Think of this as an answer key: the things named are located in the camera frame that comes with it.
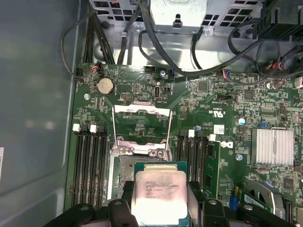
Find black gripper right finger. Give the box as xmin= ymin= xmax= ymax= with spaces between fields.
xmin=188 ymin=181 xmax=296 ymax=227

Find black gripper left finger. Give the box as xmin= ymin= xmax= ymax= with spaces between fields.
xmin=42 ymin=181 xmax=140 ymax=227

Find silver CPU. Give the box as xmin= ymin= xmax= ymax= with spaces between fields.
xmin=134 ymin=162 xmax=190 ymax=227

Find metal socket cover frame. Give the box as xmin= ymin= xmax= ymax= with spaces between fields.
xmin=111 ymin=101 xmax=173 ymax=158

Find RAM slot black latches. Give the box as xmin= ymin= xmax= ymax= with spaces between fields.
xmin=177 ymin=134 xmax=187 ymax=183
xmin=80 ymin=127 xmax=90 ymax=206
xmin=96 ymin=125 xmax=108 ymax=208
xmin=196 ymin=131 xmax=205 ymax=190

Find green RAM stick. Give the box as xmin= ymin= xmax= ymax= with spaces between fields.
xmin=205 ymin=141 xmax=221 ymax=199

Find silver finned heatsink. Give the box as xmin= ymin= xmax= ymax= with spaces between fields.
xmin=250 ymin=128 xmax=294 ymax=166

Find green motherboard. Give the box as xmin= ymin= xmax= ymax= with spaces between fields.
xmin=63 ymin=61 xmax=303 ymax=227

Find coin battery holder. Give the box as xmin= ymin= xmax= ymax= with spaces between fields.
xmin=96 ymin=77 xmax=116 ymax=96

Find black open PC case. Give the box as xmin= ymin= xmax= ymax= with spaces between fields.
xmin=0 ymin=0 xmax=303 ymax=227

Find black plastic housing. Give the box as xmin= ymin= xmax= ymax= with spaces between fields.
xmin=252 ymin=0 xmax=303 ymax=41

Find silver metal drive cage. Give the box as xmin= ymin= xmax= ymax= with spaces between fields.
xmin=89 ymin=0 xmax=265 ymax=36

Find thin black cable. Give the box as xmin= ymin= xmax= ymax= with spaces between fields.
xmin=190 ymin=27 xmax=204 ymax=70

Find black wire bundle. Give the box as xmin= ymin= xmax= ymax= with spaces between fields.
xmin=82 ymin=10 xmax=116 ymax=65

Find thick black cable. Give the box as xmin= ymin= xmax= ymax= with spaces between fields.
xmin=138 ymin=0 xmax=280 ymax=78

